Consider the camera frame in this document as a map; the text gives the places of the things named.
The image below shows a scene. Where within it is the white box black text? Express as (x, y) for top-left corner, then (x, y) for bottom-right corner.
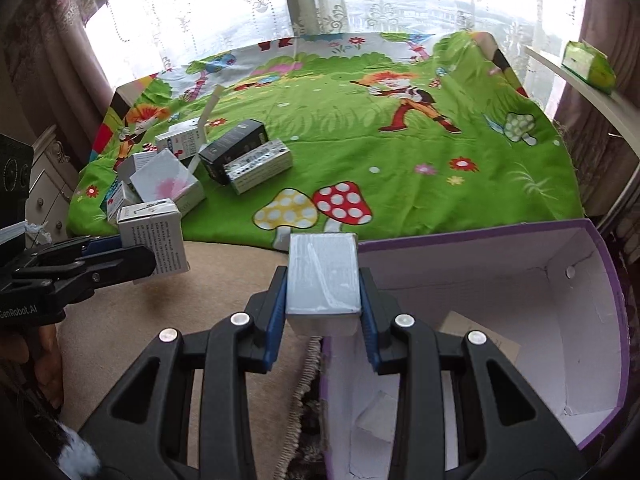
(116, 198), (190, 285)

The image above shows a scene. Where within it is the white rectangular box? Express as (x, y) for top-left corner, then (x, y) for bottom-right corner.
(285, 233), (361, 337)

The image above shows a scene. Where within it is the teal white small box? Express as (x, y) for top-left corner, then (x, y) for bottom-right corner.
(100, 178), (140, 226)

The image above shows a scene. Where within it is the small white grey box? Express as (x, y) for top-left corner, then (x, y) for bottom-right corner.
(116, 151), (157, 185)

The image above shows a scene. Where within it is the white blue medicine box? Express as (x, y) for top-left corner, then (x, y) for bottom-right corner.
(154, 118), (206, 160)

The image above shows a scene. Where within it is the purple cardboard storage box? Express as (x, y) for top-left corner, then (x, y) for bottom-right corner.
(320, 219), (629, 479)

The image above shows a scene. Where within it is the white paper strip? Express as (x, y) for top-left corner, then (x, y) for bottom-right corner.
(188, 84), (226, 174)

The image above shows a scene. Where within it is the silver striped box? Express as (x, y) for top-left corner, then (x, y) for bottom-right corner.
(224, 140), (293, 194)

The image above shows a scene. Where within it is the black product box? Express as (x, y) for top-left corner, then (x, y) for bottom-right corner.
(198, 119), (269, 185)

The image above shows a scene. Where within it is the white lace curtain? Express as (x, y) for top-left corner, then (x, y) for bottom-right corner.
(80, 0), (585, 104)

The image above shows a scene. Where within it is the brown side curtain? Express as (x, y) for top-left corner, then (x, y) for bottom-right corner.
(554, 0), (639, 217)

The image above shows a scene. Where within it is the green cartoon tablecloth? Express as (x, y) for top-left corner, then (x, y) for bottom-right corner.
(66, 32), (582, 249)

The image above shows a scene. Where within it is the white shelf board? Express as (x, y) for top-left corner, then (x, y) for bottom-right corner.
(524, 46), (640, 156)

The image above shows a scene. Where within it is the green tissue box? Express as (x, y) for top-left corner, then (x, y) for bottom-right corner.
(562, 41), (616, 96)

